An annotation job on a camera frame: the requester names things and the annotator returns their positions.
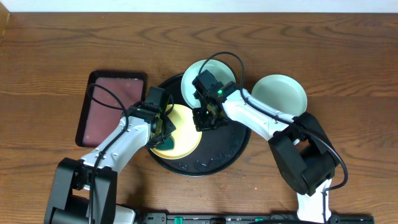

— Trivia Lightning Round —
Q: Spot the green sponge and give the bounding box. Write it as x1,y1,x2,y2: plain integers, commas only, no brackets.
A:
155,136,175,151

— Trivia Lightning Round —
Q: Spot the yellow plate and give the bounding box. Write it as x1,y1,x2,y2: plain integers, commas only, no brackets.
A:
151,104,202,160

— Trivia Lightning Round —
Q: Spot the light green plate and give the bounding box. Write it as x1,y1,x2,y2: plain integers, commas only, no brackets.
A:
181,59,236,108
251,74,307,116

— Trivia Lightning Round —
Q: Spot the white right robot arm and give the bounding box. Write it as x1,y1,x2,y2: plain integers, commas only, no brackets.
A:
193,81,341,223

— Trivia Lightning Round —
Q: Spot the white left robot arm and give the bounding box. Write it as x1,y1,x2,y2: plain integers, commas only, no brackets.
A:
44,102,175,223

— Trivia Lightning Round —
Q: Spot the round black tray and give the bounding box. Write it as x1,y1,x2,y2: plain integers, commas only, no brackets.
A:
149,75,251,177

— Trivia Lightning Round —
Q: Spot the black rectangular tray, red water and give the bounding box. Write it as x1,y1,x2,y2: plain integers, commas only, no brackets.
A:
75,70,147,147

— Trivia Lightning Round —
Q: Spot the light green plate, red streak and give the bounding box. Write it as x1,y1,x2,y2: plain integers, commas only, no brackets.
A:
181,59,236,108

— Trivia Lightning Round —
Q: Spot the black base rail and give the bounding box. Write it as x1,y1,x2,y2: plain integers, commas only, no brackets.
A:
134,213,375,224

